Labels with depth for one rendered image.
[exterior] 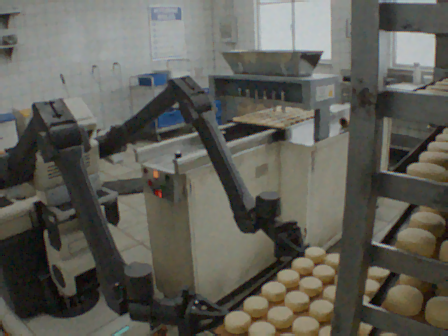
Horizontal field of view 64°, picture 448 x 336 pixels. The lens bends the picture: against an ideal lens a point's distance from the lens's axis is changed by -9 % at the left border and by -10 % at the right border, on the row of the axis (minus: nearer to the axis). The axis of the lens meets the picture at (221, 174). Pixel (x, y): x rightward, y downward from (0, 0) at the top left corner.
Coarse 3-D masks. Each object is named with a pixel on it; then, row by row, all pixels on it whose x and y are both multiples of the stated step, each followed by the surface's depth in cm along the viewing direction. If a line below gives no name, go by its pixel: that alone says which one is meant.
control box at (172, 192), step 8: (152, 168) 180; (160, 168) 178; (144, 176) 186; (152, 176) 182; (160, 176) 177; (176, 176) 172; (144, 184) 188; (152, 184) 183; (160, 184) 179; (168, 184) 175; (176, 184) 173; (152, 192) 185; (160, 192) 180; (168, 192) 176; (176, 192) 174; (168, 200) 178; (176, 200) 175
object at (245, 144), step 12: (264, 132) 209; (276, 132) 214; (228, 144) 188; (240, 144) 194; (252, 144) 201; (264, 144) 208; (192, 156) 172; (204, 156) 177; (180, 168) 168; (192, 168) 173
